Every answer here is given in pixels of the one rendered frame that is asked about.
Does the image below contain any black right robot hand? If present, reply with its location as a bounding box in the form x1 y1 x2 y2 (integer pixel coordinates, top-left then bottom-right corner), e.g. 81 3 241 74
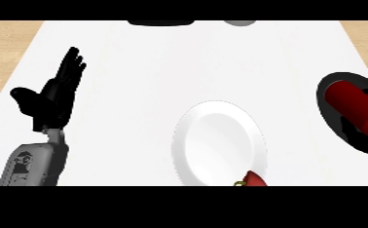
340 88 368 144

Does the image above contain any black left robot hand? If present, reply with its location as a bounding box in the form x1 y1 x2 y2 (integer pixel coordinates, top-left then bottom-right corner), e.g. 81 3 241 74
9 46 87 133

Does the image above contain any dark red can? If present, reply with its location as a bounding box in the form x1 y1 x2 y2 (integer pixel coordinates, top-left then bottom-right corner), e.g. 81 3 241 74
325 80 368 133

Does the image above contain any black round pan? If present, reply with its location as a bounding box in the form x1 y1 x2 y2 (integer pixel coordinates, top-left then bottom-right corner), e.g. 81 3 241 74
315 71 368 153

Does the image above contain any white oval plate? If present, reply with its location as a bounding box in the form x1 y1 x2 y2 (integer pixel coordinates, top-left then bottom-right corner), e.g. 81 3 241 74
170 99 269 187

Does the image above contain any red pepper with green stem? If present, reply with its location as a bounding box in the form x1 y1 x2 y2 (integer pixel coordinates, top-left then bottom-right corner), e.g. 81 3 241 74
234 170 269 187

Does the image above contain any black flat object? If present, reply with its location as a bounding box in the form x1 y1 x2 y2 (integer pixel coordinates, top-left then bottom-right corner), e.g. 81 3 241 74
127 19 195 27

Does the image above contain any grey rounded object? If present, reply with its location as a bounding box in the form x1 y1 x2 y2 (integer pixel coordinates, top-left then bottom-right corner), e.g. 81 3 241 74
223 19 257 27

